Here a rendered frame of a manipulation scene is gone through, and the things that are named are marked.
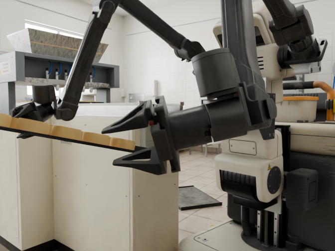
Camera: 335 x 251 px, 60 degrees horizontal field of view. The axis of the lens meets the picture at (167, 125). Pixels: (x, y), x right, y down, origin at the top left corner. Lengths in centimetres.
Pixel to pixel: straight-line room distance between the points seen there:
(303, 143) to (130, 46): 599
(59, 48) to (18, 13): 372
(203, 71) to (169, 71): 583
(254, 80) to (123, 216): 105
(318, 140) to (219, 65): 94
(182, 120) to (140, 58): 636
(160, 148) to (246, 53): 22
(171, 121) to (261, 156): 76
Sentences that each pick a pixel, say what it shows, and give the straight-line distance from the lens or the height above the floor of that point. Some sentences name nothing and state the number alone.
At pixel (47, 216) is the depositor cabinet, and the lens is 193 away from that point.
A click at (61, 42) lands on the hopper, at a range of 196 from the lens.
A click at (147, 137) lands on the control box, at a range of 130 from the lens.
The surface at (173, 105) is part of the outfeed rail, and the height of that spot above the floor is 89.
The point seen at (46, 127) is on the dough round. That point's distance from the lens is 50.
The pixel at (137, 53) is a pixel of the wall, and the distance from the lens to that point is 681.
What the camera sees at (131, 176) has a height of 58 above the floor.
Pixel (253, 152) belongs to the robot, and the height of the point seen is 71.
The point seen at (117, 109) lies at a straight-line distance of 135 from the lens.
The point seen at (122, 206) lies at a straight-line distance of 139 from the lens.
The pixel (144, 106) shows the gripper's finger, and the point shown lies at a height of 88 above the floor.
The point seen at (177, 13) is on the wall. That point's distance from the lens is 638.
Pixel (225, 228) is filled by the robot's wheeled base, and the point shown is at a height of 28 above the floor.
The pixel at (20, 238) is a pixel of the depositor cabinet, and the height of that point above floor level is 15.
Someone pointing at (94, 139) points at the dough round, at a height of 82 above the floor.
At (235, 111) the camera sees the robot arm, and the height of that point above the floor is 87.
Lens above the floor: 88
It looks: 4 degrees down
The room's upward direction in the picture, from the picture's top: straight up
